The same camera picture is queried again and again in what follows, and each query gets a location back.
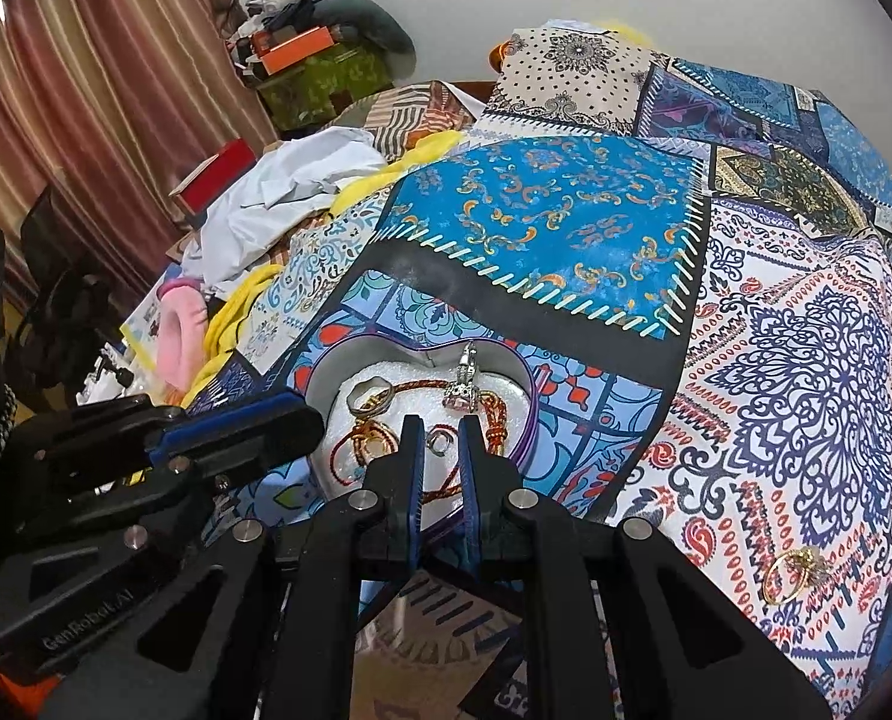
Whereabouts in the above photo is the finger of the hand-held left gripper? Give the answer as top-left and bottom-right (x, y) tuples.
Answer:
(11, 392), (301, 487)
(168, 406), (327, 497)

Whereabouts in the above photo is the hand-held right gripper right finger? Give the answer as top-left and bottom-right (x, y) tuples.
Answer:
(457, 416), (858, 720)

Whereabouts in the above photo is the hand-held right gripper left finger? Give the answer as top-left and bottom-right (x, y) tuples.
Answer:
(39, 414), (427, 720)

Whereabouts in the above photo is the red braided cord bracelet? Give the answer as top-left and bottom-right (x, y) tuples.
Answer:
(330, 381), (512, 512)

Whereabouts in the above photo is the orange cord bracelet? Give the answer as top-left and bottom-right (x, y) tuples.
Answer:
(329, 418), (400, 482)

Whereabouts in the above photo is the silver pendant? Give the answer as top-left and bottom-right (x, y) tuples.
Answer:
(444, 342), (482, 415)

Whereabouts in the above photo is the gold band ring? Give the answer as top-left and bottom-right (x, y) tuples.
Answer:
(344, 380), (397, 416)

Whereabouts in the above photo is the heart-shaped tin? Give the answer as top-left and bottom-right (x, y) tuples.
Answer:
(302, 336), (542, 542)

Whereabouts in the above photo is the gold ring with ornament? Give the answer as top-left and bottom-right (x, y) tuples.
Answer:
(761, 548), (831, 606)

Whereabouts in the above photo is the pink plush item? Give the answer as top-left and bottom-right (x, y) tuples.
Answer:
(155, 277), (212, 392)

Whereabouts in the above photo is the printed paper sheet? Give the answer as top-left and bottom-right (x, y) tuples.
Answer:
(77, 291), (171, 407)

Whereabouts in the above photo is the black chair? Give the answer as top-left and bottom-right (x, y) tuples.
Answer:
(7, 184), (129, 410)

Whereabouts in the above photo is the white cloth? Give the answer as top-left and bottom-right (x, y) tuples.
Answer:
(197, 125), (388, 302)

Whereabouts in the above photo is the red box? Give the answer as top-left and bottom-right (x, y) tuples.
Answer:
(168, 138), (259, 215)

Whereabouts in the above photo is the patchwork printed blanket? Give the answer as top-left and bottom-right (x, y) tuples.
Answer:
(194, 24), (892, 720)

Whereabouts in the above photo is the yellow cloth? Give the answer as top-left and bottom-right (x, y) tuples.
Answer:
(204, 130), (463, 385)

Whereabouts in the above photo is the striped orange cloth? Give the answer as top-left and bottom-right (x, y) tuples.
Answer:
(362, 80), (486, 156)

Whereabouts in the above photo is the striped brown curtain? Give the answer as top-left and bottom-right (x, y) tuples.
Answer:
(0, 0), (268, 312)

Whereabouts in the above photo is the orange box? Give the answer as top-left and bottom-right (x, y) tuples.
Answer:
(254, 24), (337, 77)

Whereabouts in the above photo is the dark grey cushion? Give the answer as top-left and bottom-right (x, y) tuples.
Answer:
(312, 0), (418, 70)

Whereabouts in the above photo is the pile of clothes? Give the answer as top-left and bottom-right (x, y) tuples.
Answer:
(227, 0), (358, 42)

